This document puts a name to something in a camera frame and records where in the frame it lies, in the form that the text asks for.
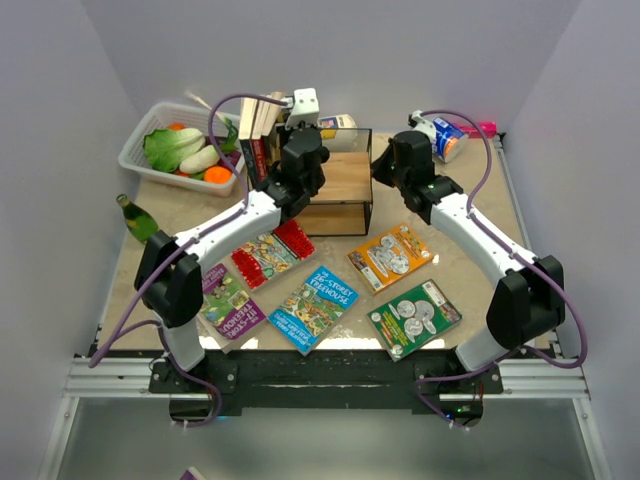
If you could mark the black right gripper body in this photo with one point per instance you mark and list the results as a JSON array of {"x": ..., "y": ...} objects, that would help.
[{"x": 386, "y": 172}]

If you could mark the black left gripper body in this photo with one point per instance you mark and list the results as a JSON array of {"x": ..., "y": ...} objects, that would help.
[{"x": 286, "y": 133}]

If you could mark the dark brown cover book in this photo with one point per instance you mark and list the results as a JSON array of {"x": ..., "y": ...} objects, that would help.
[{"x": 273, "y": 117}]

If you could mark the red back cover book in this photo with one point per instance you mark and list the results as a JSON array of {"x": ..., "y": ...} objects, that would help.
[{"x": 259, "y": 135}]

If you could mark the black floral cover book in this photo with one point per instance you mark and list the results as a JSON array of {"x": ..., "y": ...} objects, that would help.
[{"x": 247, "y": 116}]

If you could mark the blue 26-storey treehouse book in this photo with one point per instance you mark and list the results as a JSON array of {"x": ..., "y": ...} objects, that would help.
[{"x": 313, "y": 309}]

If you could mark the green back cover book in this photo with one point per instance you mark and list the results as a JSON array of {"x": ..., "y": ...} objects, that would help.
[{"x": 409, "y": 321}]

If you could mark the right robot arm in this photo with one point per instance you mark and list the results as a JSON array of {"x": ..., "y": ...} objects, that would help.
[{"x": 525, "y": 302}]

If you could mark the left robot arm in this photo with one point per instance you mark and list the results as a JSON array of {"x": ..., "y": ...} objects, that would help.
[{"x": 169, "y": 277}]

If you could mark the orange toy carrot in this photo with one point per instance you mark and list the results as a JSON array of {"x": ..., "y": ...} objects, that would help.
[{"x": 217, "y": 175}]

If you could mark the red treehouse book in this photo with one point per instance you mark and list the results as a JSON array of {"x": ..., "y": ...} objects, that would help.
[{"x": 271, "y": 254}]

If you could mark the white toy radish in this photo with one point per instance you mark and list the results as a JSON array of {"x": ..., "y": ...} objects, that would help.
[{"x": 200, "y": 161}]

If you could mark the pink box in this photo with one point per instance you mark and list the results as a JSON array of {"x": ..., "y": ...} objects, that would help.
[{"x": 488, "y": 129}]

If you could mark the orange back cover book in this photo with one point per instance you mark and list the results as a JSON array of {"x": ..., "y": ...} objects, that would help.
[{"x": 390, "y": 257}]

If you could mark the toy cabbage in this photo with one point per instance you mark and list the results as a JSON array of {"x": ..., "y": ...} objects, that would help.
[{"x": 165, "y": 149}]

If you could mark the purple 117-storey treehouse book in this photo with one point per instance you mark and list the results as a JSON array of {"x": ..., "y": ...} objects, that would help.
[{"x": 228, "y": 314}]

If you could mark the green glass bottle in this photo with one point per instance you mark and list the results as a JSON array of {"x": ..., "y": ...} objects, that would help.
[{"x": 138, "y": 221}]

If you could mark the white plastic basket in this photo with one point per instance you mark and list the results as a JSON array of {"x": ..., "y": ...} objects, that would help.
[{"x": 165, "y": 115}]

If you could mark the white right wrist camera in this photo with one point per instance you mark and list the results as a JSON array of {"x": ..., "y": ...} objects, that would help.
[{"x": 419, "y": 123}]

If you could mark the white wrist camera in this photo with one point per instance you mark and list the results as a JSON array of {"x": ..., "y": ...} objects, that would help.
[
  {"x": 303, "y": 108},
  {"x": 419, "y": 123}
]

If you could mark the wood and wire shelf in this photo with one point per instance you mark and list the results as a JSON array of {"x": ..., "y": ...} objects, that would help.
[{"x": 344, "y": 204}]

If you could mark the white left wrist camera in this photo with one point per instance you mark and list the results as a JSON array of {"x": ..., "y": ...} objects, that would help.
[{"x": 303, "y": 108}]

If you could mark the black front frame bar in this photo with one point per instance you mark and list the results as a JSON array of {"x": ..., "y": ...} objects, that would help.
[{"x": 329, "y": 379}]

